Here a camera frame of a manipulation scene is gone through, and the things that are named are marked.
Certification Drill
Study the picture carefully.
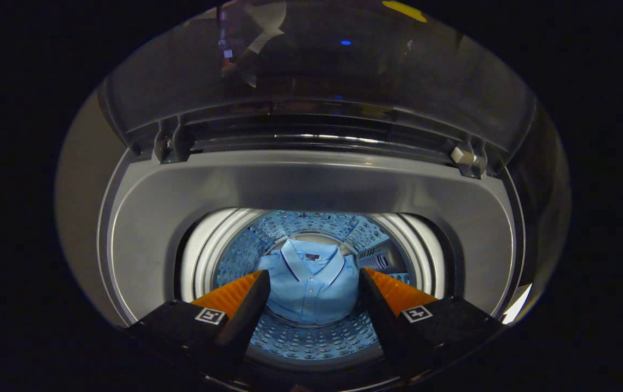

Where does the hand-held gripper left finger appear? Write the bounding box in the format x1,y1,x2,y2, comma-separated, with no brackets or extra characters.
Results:
126,269,272,376

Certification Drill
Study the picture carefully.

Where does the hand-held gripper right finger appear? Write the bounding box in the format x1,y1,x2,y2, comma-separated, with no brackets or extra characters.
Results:
359,267,508,382

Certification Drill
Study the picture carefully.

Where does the light blue polo shirt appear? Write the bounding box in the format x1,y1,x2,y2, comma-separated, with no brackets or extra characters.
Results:
254,238,361,326

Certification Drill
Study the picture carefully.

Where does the grey washing machine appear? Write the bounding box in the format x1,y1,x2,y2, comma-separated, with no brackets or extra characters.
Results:
96,0,540,392

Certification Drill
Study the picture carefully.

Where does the glass washing machine lid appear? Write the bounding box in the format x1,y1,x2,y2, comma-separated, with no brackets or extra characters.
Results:
98,0,538,177

